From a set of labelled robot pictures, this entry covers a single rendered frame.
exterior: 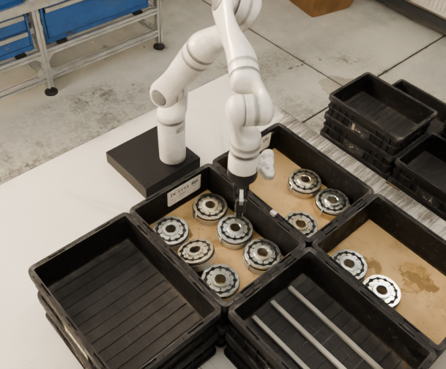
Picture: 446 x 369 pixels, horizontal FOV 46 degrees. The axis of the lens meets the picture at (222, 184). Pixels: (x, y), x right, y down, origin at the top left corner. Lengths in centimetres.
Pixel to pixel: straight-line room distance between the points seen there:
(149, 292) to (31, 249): 46
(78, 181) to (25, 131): 137
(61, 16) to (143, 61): 67
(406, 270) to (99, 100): 228
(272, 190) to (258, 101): 57
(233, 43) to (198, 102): 95
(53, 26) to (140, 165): 159
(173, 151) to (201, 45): 46
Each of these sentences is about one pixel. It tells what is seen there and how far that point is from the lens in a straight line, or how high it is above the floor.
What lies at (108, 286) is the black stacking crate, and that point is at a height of 83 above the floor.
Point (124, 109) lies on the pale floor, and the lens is 325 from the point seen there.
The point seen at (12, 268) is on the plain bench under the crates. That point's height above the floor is 70.
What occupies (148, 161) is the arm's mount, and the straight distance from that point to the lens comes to 184.
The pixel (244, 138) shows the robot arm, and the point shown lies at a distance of 118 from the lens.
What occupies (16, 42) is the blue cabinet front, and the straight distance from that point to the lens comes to 320.
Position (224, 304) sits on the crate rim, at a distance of 129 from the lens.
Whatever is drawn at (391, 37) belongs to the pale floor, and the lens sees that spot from 424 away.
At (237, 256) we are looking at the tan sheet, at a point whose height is 83.
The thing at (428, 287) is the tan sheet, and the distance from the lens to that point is 157.
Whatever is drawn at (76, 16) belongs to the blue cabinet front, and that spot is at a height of 43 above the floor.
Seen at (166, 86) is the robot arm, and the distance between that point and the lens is 158.
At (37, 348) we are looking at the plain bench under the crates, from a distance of 154.
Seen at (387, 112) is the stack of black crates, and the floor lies 49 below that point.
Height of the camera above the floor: 204
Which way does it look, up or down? 47 degrees down
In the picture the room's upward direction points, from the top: 5 degrees clockwise
